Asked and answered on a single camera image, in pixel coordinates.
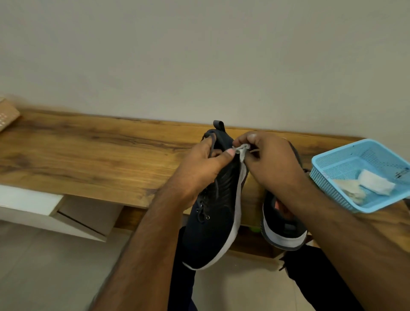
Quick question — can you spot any person's left forearm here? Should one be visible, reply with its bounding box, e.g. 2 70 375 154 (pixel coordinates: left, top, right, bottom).
91 189 196 311

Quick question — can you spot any person's right hand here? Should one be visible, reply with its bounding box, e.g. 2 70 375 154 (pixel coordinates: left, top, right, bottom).
233 130 308 196

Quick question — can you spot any wooden table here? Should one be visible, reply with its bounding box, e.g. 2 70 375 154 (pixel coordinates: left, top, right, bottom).
0 109 410 258

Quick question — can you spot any blue plastic basket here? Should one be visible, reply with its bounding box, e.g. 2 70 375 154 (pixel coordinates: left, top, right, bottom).
309 138 410 214

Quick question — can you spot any person's right forearm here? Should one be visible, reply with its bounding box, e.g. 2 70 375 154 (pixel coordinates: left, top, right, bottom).
281 182 410 311

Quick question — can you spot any used wipe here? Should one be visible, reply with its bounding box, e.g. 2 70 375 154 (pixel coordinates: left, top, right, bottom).
332 179 367 205

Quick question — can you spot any white drawer unit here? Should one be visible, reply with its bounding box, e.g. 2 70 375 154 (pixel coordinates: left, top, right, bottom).
0 185 124 243

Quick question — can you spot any beige perforated basket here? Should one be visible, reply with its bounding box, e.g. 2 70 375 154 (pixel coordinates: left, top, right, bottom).
0 97 21 132

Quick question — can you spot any person's left hand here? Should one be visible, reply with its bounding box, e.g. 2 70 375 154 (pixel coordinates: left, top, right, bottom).
166 136 237 209

